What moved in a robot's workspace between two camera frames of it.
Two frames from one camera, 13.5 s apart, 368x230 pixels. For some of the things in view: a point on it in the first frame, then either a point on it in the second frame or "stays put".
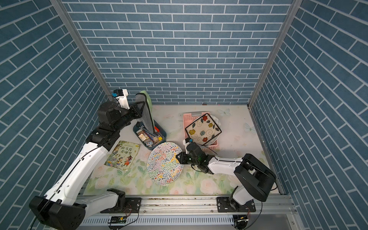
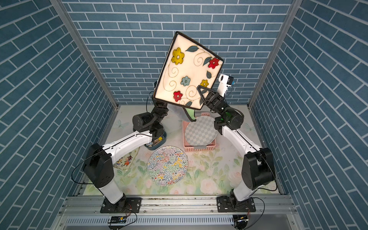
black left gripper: x=136 y=112 → x=160 y=108
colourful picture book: x=123 y=155 stays put
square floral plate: x=204 y=129 → x=185 y=66
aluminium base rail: x=187 y=212 stays put
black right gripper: x=182 y=159 → x=213 y=103
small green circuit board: x=119 y=219 stays put
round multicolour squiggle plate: x=163 y=167 stays put
